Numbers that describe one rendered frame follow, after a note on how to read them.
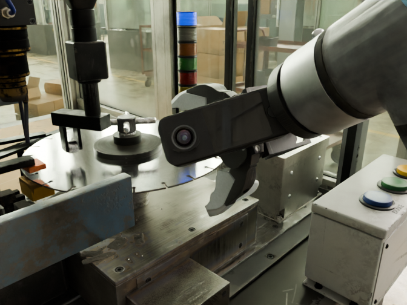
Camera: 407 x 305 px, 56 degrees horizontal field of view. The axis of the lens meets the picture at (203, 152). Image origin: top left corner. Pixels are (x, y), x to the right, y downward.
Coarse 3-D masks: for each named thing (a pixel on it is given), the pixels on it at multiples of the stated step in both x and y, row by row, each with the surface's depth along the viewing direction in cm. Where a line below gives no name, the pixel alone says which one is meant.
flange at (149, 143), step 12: (96, 144) 62; (108, 144) 62; (120, 144) 61; (132, 144) 61; (144, 144) 62; (156, 144) 62; (108, 156) 58; (120, 156) 58; (132, 156) 58; (144, 156) 59
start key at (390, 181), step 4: (384, 180) 61; (388, 180) 61; (392, 180) 61; (396, 180) 61; (400, 180) 61; (404, 180) 61; (384, 184) 61; (388, 184) 60; (392, 184) 60; (396, 184) 60; (400, 184) 60; (404, 184) 60; (388, 188) 60; (392, 188) 60; (396, 188) 59; (400, 188) 59; (404, 188) 59
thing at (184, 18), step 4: (180, 12) 81; (184, 12) 81; (188, 12) 81; (192, 12) 81; (180, 16) 81; (184, 16) 81; (188, 16) 81; (192, 16) 82; (180, 20) 82; (184, 20) 81; (188, 20) 81; (192, 20) 82; (196, 20) 83; (180, 24) 82; (184, 24) 82; (188, 24) 82; (192, 24) 82; (196, 24) 83
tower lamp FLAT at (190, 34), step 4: (180, 28) 82; (184, 28) 82; (188, 28) 82; (192, 28) 82; (196, 28) 84; (180, 32) 83; (184, 32) 82; (188, 32) 82; (192, 32) 83; (196, 32) 84; (180, 36) 83; (184, 36) 83; (188, 36) 83; (192, 36) 83; (196, 36) 84; (180, 40) 83; (184, 40) 83; (188, 40) 83; (192, 40) 83; (196, 40) 84
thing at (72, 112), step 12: (84, 84) 51; (96, 84) 52; (84, 96) 52; (96, 96) 52; (84, 108) 53; (96, 108) 53; (60, 120) 55; (72, 120) 54; (84, 120) 53; (96, 120) 52; (108, 120) 54; (60, 132) 56
